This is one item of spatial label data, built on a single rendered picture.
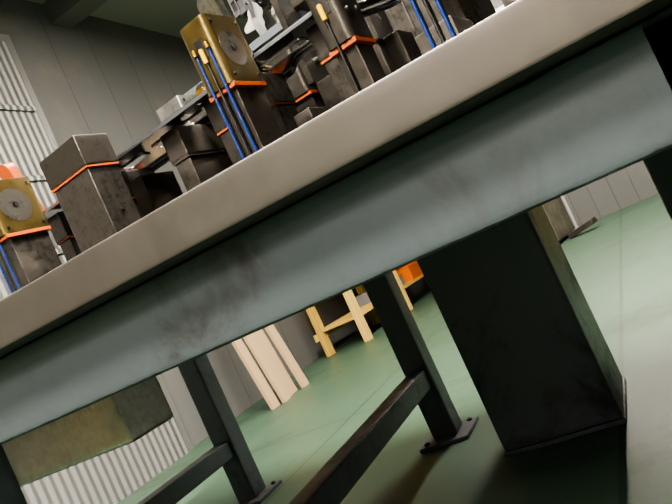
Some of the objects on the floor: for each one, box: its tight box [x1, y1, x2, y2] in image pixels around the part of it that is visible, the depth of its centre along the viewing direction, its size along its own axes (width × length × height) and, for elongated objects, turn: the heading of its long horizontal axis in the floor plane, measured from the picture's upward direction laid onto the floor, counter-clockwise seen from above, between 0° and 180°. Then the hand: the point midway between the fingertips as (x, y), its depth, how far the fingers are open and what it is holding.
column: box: [417, 205, 627, 458], centre depth 180 cm, size 31×31×66 cm
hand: (277, 33), depth 164 cm, fingers open, 7 cm apart
